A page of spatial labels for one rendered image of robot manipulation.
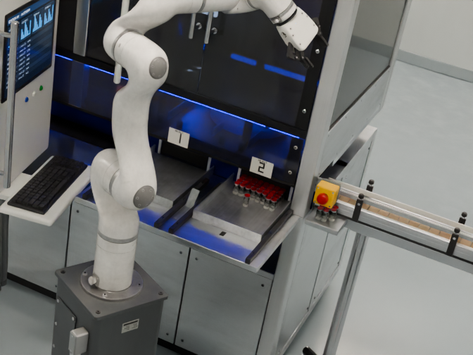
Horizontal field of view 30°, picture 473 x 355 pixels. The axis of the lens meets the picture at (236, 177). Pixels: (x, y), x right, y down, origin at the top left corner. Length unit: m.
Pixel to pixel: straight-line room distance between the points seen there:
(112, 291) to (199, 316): 0.98
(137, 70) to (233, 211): 1.01
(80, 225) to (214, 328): 0.70
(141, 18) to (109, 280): 0.80
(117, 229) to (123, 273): 0.16
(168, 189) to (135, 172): 0.79
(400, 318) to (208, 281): 1.24
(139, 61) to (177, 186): 1.05
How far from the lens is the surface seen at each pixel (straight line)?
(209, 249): 2.93
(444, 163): 6.09
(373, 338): 4.22
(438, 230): 3.27
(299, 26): 2.61
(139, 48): 2.30
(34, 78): 3.26
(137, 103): 2.38
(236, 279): 3.45
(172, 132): 3.30
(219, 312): 3.56
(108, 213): 2.58
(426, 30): 7.70
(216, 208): 3.15
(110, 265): 2.64
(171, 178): 3.30
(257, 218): 3.14
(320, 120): 3.04
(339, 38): 2.93
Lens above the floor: 2.47
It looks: 28 degrees down
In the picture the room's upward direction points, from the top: 11 degrees clockwise
